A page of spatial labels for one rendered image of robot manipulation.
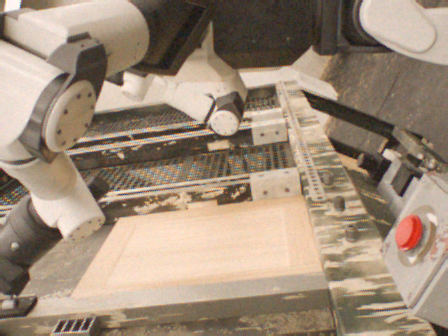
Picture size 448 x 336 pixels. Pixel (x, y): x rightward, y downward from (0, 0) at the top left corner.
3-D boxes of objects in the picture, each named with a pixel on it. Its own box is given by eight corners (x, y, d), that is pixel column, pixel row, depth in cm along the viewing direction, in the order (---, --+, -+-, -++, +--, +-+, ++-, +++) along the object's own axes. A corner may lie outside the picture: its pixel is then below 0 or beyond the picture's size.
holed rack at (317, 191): (327, 201, 98) (327, 199, 98) (314, 203, 98) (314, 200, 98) (282, 81, 253) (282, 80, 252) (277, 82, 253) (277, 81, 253)
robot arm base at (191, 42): (235, 0, 68) (181, -45, 69) (197, 1, 57) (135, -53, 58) (186, 75, 76) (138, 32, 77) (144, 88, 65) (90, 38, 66)
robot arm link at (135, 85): (128, 62, 128) (162, 75, 125) (111, 94, 125) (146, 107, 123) (115, 41, 117) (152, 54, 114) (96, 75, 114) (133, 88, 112)
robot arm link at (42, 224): (30, 264, 63) (79, 218, 60) (-1, 204, 66) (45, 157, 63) (82, 253, 74) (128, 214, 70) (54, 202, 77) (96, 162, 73)
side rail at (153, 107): (278, 104, 249) (275, 85, 246) (94, 132, 263) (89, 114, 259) (277, 101, 257) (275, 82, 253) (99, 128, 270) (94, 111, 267)
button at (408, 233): (439, 231, 43) (420, 224, 43) (418, 263, 45) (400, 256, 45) (424, 213, 47) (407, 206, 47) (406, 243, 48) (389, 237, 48)
